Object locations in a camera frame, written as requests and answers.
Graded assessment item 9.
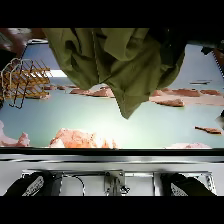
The silver frame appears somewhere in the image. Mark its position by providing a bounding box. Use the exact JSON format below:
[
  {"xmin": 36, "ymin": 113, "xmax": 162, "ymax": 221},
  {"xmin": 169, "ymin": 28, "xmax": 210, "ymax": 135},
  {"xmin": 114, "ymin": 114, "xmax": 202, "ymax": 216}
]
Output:
[{"xmin": 0, "ymin": 153, "xmax": 224, "ymax": 197}]

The heap of wooden clothes hangers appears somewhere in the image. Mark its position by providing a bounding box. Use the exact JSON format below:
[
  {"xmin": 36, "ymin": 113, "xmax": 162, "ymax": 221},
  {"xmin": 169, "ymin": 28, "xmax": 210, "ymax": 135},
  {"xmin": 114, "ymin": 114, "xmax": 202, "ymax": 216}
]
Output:
[{"xmin": 0, "ymin": 57, "xmax": 52, "ymax": 110}]

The olive green shirt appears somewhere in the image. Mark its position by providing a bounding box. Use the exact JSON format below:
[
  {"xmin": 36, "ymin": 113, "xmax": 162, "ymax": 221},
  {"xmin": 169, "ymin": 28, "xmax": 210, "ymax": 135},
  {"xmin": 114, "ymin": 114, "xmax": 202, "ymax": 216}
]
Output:
[{"xmin": 42, "ymin": 27, "xmax": 188, "ymax": 120}]

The black cable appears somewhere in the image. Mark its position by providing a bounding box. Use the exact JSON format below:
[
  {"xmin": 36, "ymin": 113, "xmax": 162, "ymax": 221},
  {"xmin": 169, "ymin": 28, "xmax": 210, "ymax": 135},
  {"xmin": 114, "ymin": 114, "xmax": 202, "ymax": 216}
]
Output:
[{"xmin": 59, "ymin": 174, "xmax": 86, "ymax": 197}]

